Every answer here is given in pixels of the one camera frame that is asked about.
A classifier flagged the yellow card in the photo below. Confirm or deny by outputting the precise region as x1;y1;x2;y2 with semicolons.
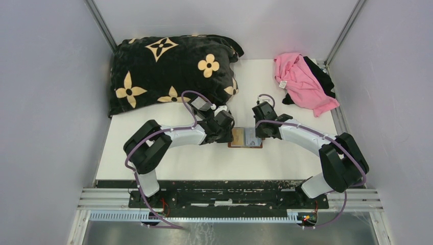
230;128;245;147

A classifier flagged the brown leather card holder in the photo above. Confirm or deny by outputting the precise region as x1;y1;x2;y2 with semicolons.
228;128;263;149

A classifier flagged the silver VIP card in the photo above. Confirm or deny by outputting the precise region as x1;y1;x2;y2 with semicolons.
244;128;262;148

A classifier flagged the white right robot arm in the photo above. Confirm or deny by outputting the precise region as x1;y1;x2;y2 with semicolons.
252;102;369;208

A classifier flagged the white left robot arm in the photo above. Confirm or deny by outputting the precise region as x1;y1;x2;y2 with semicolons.
123;110;234;208

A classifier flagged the white card stack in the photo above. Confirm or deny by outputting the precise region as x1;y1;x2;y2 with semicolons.
190;97;212;111

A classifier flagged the pink cloth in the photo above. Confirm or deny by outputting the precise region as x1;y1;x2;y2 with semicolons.
274;53;340;117

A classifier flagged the black cloth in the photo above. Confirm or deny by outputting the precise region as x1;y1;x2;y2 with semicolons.
282;55;336;110

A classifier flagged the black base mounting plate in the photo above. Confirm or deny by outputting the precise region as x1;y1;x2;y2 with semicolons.
96;179;364;219

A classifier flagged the black floral plush pillow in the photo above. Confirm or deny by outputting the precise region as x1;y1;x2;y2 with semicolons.
108;35;244;116

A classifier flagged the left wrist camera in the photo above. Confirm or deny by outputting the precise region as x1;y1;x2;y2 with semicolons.
213;105;230;117

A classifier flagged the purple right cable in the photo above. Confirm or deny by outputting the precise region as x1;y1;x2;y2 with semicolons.
254;93;368;229

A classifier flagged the purple cable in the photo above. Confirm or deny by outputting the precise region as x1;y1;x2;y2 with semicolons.
124;90;186;231
254;93;368;229

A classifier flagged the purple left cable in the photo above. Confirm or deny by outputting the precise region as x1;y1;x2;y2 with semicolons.
124;90;186;231

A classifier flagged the white slotted cable duct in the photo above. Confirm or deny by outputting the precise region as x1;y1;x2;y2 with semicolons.
89;210;302;224

